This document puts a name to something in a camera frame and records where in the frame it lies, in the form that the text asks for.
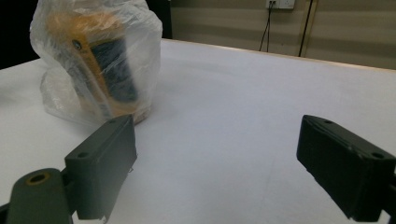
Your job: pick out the white wall socket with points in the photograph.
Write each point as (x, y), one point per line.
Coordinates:
(280, 3)

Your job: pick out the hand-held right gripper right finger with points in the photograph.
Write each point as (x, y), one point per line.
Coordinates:
(342, 168)

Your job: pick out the white table mat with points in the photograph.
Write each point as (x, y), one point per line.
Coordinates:
(233, 118)

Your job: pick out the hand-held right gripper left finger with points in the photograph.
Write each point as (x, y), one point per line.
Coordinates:
(101, 161)

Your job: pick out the orange juice bottle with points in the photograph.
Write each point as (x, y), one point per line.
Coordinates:
(113, 71)

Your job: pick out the clear plastic bag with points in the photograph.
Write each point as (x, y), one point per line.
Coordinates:
(62, 56)

